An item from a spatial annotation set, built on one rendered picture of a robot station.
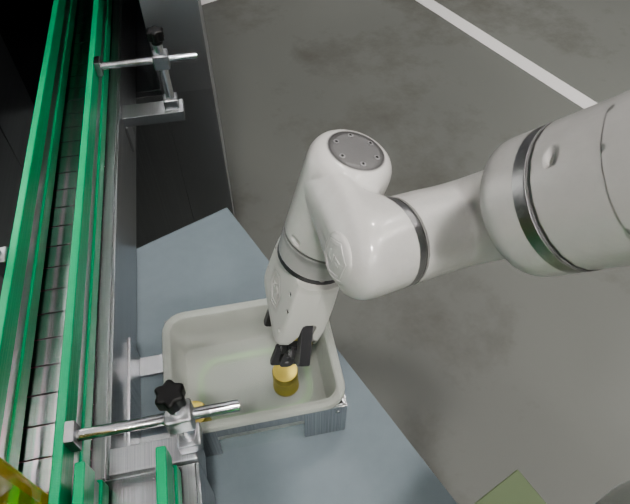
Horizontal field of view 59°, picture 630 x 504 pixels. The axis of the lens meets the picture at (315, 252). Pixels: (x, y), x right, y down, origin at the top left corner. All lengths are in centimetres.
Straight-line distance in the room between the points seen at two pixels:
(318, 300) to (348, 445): 29
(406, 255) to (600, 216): 17
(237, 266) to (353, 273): 55
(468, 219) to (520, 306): 144
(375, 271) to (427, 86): 228
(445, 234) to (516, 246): 13
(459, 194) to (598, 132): 20
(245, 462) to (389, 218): 46
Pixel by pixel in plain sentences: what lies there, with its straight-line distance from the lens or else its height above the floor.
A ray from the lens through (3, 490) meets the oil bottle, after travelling 52.
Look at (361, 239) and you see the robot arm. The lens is 41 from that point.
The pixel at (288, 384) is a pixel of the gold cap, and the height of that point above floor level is 81.
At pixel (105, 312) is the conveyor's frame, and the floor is 88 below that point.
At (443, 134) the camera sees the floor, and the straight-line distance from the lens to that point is 241.
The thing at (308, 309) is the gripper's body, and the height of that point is 103.
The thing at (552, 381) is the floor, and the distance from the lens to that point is 179.
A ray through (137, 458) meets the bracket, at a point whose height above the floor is 89.
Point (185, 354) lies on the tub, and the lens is 84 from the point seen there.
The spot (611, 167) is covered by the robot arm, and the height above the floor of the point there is 133.
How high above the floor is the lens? 149
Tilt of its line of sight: 51 degrees down
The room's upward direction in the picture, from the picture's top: straight up
